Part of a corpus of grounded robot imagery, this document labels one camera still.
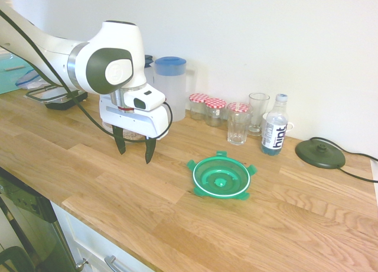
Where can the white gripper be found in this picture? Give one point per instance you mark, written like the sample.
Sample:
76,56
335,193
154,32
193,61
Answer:
138,122

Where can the green round container lid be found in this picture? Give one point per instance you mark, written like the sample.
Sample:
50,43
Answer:
206,177

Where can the pitcher with light blue lid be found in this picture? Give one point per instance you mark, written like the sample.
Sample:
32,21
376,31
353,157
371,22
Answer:
171,88

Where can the pitcher with dark blue lid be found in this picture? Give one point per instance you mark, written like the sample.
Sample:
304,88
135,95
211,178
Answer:
149,74

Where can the glass jar red checkered lid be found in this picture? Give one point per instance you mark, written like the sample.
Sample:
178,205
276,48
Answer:
197,106
237,107
214,115

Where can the clear bowl of cereal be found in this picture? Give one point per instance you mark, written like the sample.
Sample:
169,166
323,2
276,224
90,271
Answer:
133,136

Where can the white cabinet front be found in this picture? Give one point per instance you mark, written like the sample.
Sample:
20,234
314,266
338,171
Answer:
88,239

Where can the faceted clear drinking glass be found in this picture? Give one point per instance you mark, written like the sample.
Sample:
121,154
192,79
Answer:
237,130

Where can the clear zip bag blue seal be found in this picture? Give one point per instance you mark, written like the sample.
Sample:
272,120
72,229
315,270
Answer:
29,82

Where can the tall footed clear glass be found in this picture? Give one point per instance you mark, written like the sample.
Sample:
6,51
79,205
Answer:
258,112

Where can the silver round cabinet knob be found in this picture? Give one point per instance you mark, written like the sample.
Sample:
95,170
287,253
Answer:
80,264

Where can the stainless steel dishwasher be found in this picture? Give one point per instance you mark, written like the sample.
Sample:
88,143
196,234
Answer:
26,218

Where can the hint water bottle blue liquid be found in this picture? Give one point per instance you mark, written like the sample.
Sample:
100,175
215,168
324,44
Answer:
274,130

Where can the teal cutting board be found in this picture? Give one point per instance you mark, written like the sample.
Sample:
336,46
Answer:
10,77

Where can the dark green curved bar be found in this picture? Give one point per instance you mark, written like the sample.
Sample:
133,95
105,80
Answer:
20,255

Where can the black kettle base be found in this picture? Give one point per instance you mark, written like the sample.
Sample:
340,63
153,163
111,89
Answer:
320,155

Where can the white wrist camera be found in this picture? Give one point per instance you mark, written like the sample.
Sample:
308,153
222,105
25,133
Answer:
147,99

